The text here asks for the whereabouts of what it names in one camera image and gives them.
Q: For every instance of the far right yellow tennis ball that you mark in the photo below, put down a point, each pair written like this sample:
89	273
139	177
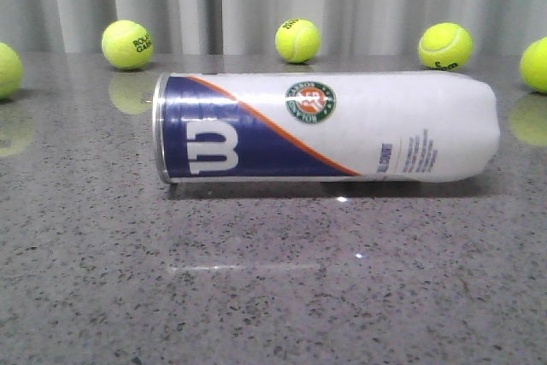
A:
533	65

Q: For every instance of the centre yellow tennis ball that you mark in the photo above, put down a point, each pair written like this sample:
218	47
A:
297	40

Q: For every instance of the far left yellow tennis ball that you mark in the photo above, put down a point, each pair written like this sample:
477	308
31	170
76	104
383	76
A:
11	71

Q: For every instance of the yellow Roland Garros tennis ball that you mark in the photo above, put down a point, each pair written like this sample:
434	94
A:
127	45

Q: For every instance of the grey pleated curtain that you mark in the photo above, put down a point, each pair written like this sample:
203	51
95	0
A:
273	1

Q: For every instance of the white blue Wilson tennis can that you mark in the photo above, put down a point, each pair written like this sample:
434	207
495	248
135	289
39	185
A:
424	126

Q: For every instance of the yellow Wilson tennis ball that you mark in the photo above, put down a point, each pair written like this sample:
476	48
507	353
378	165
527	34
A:
445	46

